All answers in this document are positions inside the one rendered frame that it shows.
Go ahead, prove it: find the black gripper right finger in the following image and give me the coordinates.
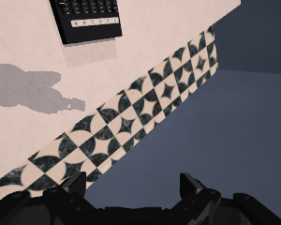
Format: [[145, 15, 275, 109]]
[[153, 172, 281, 225]]

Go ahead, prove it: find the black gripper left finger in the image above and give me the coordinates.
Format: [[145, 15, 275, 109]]
[[0, 172, 114, 225]]

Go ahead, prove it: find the black lighting desk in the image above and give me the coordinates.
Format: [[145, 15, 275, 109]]
[[50, 0, 123, 45]]

